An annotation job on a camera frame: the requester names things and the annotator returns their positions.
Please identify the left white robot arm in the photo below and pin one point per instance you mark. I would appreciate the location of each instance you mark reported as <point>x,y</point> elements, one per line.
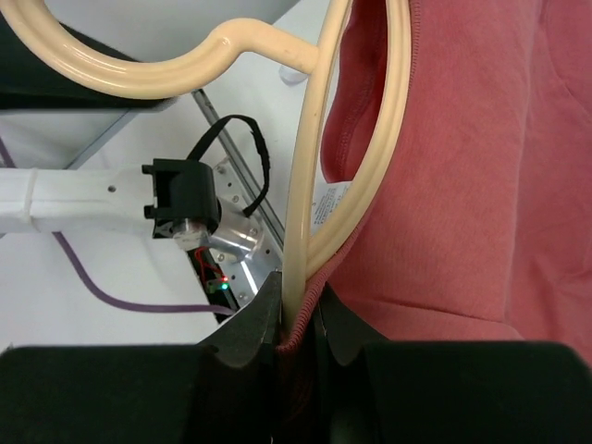
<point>167,199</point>

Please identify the peach plastic hanger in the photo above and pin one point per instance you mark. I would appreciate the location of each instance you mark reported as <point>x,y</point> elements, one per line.
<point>304,251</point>

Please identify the red t shirt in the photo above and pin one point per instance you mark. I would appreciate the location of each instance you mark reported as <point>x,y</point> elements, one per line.
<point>481,228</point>

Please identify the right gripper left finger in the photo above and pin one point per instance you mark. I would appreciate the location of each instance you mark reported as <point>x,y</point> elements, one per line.
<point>216,391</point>

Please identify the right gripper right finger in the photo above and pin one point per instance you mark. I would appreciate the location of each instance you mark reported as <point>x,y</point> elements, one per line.
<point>374,390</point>

